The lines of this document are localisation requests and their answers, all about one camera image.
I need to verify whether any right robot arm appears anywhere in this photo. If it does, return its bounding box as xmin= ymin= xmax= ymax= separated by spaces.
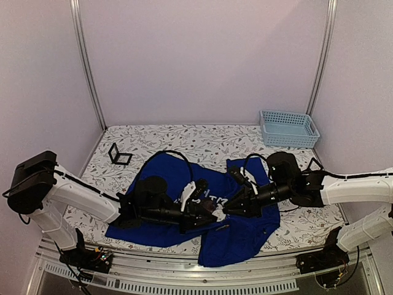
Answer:
xmin=223 ymin=152 xmax=392 ymax=268

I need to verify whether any left black cable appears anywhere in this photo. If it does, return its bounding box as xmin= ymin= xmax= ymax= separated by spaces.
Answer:
xmin=134 ymin=149 xmax=193 ymax=188

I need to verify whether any left aluminium frame post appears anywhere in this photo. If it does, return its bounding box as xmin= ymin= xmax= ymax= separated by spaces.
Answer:
xmin=69 ymin=0 xmax=107 ymax=132

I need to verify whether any floral patterned tablecloth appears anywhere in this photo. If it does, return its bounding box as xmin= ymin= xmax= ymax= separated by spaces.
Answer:
xmin=64 ymin=125 xmax=345 ymax=258

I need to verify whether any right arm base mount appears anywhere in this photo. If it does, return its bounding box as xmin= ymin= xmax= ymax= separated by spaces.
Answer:
xmin=296 ymin=227 xmax=349 ymax=289

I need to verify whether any blue printed t-shirt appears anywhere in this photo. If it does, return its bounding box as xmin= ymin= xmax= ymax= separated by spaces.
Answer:
xmin=105 ymin=154 xmax=280 ymax=267

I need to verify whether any black brooch box silver brooch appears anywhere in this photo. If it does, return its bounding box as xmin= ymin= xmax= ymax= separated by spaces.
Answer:
xmin=306 ymin=157 xmax=324 ymax=171

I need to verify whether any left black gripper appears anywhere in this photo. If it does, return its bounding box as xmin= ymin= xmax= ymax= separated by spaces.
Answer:
xmin=141 ymin=203 xmax=217 ymax=237

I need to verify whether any round yellow blue brooch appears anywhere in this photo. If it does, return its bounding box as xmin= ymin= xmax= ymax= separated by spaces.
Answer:
xmin=216 ymin=224 xmax=229 ymax=231

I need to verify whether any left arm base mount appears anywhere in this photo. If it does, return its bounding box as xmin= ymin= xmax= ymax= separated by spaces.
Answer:
xmin=60 ymin=229 xmax=113 ymax=273

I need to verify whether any light blue plastic basket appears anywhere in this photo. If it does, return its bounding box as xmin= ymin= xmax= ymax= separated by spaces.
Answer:
xmin=259 ymin=110 xmax=320 ymax=149

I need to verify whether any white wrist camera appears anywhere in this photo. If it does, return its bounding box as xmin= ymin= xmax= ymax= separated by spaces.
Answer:
xmin=227 ymin=166 xmax=257 ymax=187
xmin=180 ymin=178 xmax=208 ymax=212

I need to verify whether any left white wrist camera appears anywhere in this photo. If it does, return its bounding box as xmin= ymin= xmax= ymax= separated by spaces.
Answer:
xmin=180 ymin=178 xmax=208 ymax=212

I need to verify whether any aluminium frame post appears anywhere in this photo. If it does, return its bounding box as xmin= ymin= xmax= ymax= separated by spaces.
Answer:
xmin=69 ymin=0 xmax=107 ymax=132
xmin=306 ymin=0 xmax=338 ymax=117

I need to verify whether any round light blue brooch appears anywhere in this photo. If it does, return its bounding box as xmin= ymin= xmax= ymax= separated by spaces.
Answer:
xmin=212 ymin=210 xmax=226 ymax=222

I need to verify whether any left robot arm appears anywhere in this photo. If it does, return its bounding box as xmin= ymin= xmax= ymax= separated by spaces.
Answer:
xmin=3 ymin=151 xmax=217 ymax=267

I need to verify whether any black brooch box yellow brooch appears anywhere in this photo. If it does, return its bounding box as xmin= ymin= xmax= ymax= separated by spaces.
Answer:
xmin=108 ymin=143 xmax=133 ymax=166

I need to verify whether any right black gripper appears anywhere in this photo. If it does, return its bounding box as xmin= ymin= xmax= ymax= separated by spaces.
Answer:
xmin=223 ymin=181 xmax=293 ymax=218

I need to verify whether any right black cable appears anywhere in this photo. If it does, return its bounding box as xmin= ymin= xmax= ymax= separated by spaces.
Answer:
xmin=244 ymin=153 xmax=271 ymax=173

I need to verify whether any right aluminium frame post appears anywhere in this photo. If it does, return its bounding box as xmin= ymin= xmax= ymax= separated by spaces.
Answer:
xmin=306 ymin=0 xmax=338 ymax=117

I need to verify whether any black cable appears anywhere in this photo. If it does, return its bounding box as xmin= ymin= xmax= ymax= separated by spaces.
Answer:
xmin=244 ymin=153 xmax=271 ymax=173
xmin=134 ymin=149 xmax=193 ymax=188

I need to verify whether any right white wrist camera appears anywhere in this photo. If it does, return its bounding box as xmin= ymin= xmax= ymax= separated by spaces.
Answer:
xmin=227 ymin=166 xmax=257 ymax=187

